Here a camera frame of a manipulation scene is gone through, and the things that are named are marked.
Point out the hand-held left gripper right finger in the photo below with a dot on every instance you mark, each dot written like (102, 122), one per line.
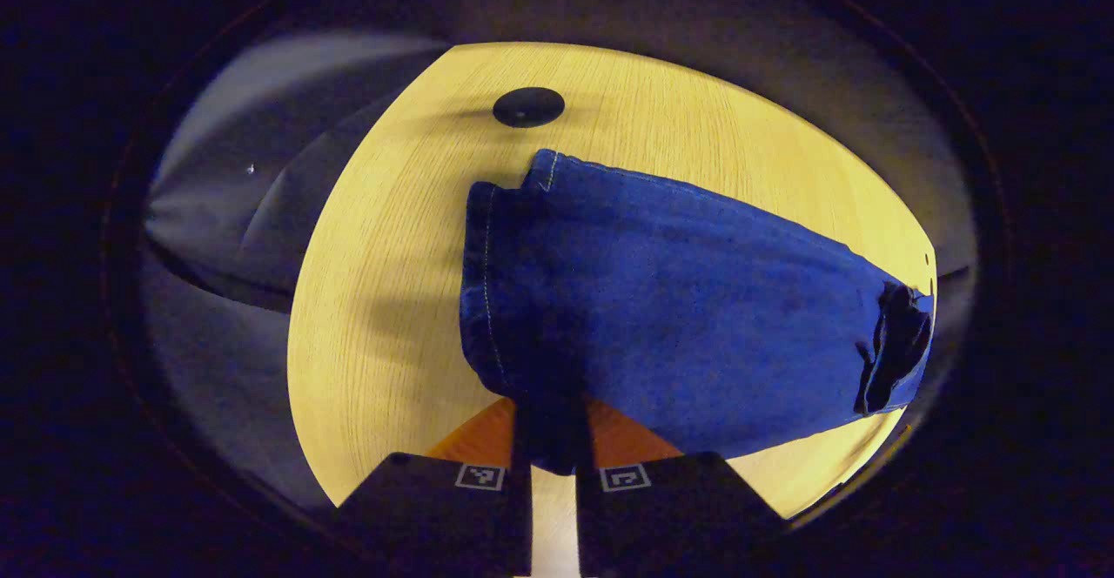
(670, 517)

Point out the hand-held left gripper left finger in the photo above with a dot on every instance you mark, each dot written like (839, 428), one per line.
(452, 517)

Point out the blue denim jeans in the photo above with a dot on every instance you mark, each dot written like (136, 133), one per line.
(679, 299)

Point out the black round table grommet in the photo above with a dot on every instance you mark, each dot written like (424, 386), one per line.
(528, 107)

